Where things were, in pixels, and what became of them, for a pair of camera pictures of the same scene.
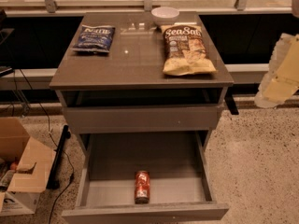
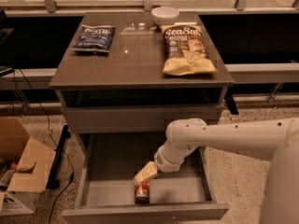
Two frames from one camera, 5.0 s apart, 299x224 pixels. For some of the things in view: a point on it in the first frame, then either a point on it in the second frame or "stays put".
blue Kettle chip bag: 97,39 stays put
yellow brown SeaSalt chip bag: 185,50 stays put
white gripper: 281,78 → 162,161
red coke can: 142,187 stays put
